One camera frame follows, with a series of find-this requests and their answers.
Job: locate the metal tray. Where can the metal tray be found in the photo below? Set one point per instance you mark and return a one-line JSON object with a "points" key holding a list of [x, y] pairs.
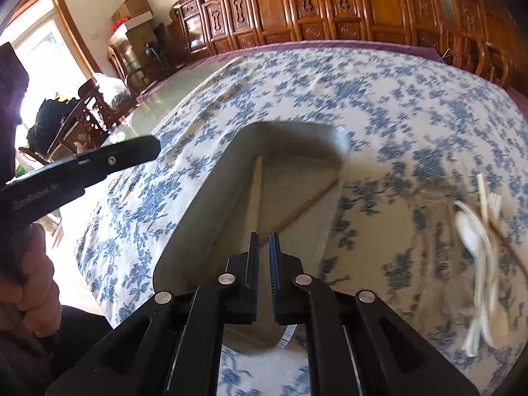
{"points": [[288, 173]]}

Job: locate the black bag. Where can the black bag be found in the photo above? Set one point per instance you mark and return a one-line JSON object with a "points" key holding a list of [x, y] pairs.
{"points": [[51, 126]]}

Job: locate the small carved wooden headboard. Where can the small carved wooden headboard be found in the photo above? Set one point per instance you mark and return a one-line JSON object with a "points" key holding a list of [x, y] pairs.
{"points": [[192, 24]]}

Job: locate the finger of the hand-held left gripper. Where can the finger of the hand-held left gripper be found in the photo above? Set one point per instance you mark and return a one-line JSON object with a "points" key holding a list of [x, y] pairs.
{"points": [[123, 154]]}

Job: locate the person's left forearm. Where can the person's left forearm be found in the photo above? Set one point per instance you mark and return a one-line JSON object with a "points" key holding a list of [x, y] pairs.
{"points": [[78, 338]]}

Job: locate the blue floral tablecloth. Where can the blue floral tablecloth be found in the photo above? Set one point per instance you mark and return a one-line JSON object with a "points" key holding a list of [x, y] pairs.
{"points": [[288, 86]]}

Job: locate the brown cardboard box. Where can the brown cardboard box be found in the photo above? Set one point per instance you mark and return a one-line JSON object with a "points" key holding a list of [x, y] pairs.
{"points": [[141, 37], [132, 5]]}

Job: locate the person's left hand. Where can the person's left hand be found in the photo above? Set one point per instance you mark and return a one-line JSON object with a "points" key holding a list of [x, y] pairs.
{"points": [[43, 288]]}

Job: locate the beige spoons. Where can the beige spoons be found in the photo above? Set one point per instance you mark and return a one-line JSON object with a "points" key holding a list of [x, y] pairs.
{"points": [[501, 321]]}

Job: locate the clear plastic bag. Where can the clear plastic bag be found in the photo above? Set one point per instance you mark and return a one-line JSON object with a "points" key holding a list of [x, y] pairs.
{"points": [[111, 90]]}

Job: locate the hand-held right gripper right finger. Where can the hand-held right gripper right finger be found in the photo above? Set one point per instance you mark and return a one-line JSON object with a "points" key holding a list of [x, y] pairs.
{"points": [[274, 268]]}

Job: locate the light wooden chopstick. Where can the light wooden chopstick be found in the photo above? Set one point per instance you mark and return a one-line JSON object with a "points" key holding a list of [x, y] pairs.
{"points": [[481, 198]]}

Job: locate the carved wooden chair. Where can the carved wooden chair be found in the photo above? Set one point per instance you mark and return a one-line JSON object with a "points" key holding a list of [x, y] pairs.
{"points": [[88, 111], [136, 70]]}

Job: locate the wooden framed window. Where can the wooden framed window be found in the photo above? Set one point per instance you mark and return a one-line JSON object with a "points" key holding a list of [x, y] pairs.
{"points": [[45, 41]]}

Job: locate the white cardboard box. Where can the white cardboard box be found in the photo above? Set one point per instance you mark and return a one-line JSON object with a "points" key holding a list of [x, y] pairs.
{"points": [[138, 20]]}

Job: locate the wooden armchair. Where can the wooden armchair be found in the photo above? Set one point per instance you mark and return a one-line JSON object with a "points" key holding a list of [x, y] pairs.
{"points": [[474, 53]]}

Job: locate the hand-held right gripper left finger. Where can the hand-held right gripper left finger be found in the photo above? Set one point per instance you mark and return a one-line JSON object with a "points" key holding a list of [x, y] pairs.
{"points": [[254, 264]]}

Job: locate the wide carved wooden headboard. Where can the wide carved wooden headboard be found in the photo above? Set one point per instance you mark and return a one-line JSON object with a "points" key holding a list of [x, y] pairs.
{"points": [[321, 4]]}

